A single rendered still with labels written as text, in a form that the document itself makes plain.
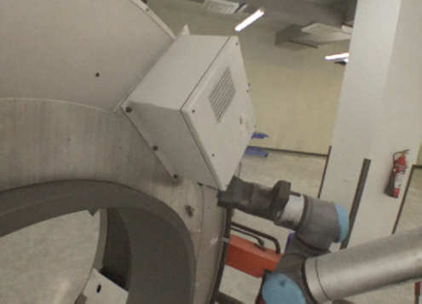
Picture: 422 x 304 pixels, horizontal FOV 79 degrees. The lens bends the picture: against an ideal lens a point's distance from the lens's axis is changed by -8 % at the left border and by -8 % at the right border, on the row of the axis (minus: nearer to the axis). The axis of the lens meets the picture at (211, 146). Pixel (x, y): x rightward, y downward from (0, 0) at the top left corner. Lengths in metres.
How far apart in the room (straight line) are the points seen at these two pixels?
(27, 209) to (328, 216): 0.57
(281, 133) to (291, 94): 1.42
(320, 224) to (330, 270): 0.13
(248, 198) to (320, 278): 0.22
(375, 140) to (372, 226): 1.01
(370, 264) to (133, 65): 0.52
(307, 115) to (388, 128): 7.52
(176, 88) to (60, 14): 0.18
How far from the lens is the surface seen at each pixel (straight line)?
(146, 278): 0.89
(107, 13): 0.44
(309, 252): 0.70
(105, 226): 1.14
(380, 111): 3.22
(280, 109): 10.16
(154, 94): 0.44
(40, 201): 0.35
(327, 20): 6.21
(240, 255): 1.50
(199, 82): 0.42
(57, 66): 0.39
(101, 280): 1.09
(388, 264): 0.55
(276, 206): 0.60
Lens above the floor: 1.71
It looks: 11 degrees down
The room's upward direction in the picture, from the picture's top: 9 degrees clockwise
